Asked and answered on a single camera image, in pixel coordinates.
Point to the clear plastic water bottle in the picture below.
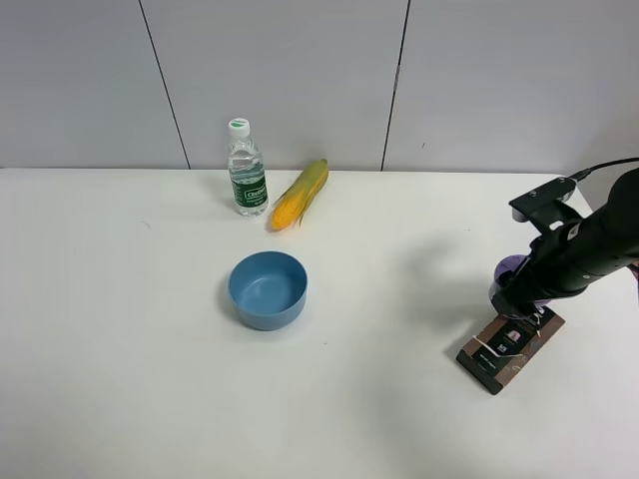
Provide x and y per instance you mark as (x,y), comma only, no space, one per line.
(247,170)

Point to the yellow corn cob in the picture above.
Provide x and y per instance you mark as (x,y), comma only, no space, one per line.
(292,205)

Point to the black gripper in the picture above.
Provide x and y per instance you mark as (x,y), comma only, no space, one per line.
(563,263)

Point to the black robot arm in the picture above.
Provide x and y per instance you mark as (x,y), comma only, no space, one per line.
(622,209)

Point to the purple lidded round can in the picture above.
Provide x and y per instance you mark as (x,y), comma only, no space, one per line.
(514,262)

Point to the blue plastic bowl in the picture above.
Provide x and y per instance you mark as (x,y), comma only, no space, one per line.
(268,290)

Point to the dark brown rectangular box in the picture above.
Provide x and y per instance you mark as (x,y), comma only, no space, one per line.
(504,346)

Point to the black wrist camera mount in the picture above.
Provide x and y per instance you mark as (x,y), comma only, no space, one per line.
(546,205)

